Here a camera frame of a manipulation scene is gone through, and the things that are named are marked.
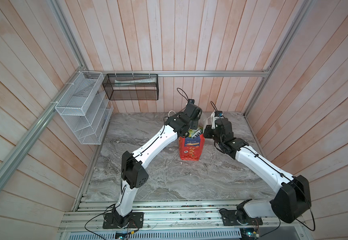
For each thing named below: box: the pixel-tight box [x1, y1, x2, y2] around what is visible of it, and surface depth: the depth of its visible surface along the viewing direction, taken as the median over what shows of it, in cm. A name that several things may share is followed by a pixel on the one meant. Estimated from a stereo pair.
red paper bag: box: [179, 134, 205, 161], surface depth 85 cm
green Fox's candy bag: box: [187, 126, 204, 139], surface depth 83 cm
